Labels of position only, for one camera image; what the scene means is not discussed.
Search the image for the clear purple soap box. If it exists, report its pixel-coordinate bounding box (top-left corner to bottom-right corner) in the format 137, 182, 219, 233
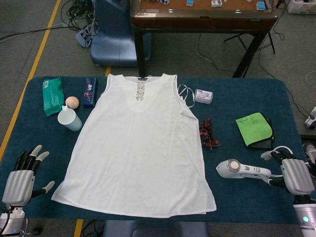
194, 88, 214, 105

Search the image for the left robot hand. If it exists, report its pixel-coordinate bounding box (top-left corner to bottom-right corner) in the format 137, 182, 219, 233
1, 145, 55, 207

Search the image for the grey blue power strip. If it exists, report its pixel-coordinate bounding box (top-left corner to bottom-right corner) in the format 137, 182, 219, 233
75, 24, 96, 47

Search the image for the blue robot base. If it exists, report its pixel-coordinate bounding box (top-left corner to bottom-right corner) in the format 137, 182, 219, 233
90, 0, 153, 67

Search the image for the green wet wipes pack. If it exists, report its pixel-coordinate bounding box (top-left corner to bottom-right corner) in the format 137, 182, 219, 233
42, 77, 64, 117

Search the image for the brown mahjong table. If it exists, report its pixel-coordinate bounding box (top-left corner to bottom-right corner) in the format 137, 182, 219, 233
130, 0, 279, 79

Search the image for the black floor cable bundle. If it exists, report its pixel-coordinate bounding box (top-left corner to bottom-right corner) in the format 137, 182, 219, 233
65, 0, 101, 34

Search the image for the grey white sneaker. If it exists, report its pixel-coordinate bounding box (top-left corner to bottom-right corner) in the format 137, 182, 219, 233
304, 106, 316, 129

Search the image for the white sleeveless shirt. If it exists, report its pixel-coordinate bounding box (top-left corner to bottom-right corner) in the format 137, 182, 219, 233
51, 73, 217, 220

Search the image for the light blue plastic cup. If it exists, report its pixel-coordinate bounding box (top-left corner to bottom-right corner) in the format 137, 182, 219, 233
57, 105, 83, 132

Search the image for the dark blue robot chassis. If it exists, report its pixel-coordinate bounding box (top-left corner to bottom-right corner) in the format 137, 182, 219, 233
102, 219, 209, 237

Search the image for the red artificial grape bunch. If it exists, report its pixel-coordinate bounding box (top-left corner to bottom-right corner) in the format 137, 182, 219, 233
198, 118, 221, 150

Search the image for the white plastic basket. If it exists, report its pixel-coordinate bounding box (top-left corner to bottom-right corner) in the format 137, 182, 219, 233
285, 0, 316, 14

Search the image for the peach coloured ball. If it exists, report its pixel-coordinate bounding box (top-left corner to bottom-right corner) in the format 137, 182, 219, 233
65, 96, 80, 110

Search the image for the white looped cable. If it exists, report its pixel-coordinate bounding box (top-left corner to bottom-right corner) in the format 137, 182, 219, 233
270, 146, 309, 178

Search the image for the black white sneaker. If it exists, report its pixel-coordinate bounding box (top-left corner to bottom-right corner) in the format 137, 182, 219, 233
302, 142, 316, 178

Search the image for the green black folded cloth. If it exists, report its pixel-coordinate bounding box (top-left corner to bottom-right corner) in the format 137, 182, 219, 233
235, 112, 276, 150

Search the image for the dark blue toothpaste box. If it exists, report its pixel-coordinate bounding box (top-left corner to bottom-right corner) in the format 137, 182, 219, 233
82, 78, 99, 109

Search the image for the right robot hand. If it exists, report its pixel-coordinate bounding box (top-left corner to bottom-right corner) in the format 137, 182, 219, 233
261, 150, 316, 196

